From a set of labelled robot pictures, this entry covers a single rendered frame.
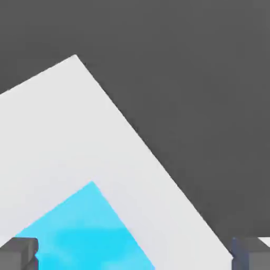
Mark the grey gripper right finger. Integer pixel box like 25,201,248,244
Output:
230,236,270,270

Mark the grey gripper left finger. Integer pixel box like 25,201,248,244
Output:
0,236,39,270

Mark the large cyan box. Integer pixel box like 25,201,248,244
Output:
14,180,156,270

